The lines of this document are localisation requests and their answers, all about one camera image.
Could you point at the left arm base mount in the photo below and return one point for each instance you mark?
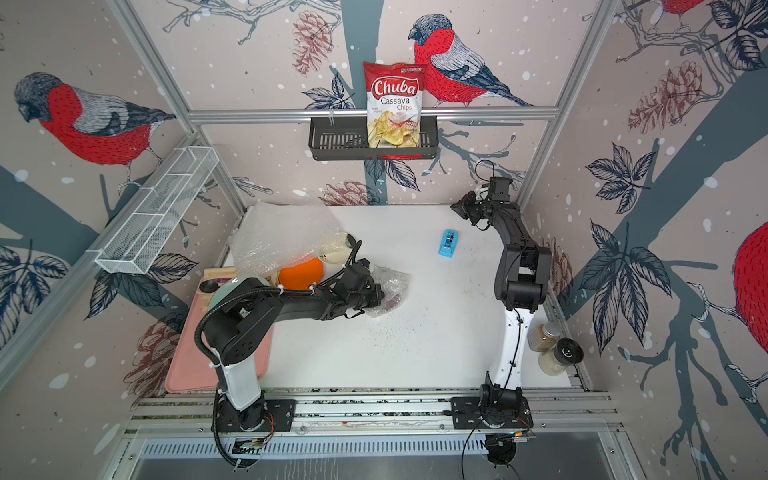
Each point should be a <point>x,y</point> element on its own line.
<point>265,415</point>

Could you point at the mint green floral plate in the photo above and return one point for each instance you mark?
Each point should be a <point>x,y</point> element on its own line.
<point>225,289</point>

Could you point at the black wire wall basket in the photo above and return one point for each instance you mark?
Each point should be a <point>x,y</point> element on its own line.
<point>345,139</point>

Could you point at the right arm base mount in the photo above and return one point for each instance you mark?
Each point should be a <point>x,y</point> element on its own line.
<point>467,413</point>

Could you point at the stack of bubble wrap sheets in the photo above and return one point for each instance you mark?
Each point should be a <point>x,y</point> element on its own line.
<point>271,237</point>

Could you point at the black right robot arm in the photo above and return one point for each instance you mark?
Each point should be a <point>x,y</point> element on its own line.
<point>521,284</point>

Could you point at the orange plastic plate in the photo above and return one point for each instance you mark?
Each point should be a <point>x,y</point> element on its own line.
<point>302,276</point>

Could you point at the white wire mesh shelf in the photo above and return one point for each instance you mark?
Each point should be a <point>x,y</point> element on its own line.
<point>162,204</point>

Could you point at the clear bubble wrap sheet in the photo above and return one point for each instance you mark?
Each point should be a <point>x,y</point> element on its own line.
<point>394,286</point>

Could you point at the brown spice jar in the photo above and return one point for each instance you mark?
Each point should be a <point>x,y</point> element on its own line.
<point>544,336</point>

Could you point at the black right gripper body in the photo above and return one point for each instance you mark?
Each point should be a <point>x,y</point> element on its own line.
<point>470,208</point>

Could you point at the Chuba cassava chips bag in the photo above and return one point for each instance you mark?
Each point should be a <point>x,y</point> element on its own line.
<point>394,97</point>

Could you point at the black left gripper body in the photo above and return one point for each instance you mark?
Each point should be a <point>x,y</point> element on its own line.
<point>368,298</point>

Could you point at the blue tape dispenser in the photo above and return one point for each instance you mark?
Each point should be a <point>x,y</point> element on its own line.
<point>448,243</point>

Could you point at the pink plastic tray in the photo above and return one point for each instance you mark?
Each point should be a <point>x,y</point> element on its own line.
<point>189,371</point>

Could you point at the black lid spice jar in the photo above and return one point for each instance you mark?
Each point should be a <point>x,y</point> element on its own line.
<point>564,354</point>

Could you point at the cream plate with dark spot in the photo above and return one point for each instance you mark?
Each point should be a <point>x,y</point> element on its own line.
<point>337,252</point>

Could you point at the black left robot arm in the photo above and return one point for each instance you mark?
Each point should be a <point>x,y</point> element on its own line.
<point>232,330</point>

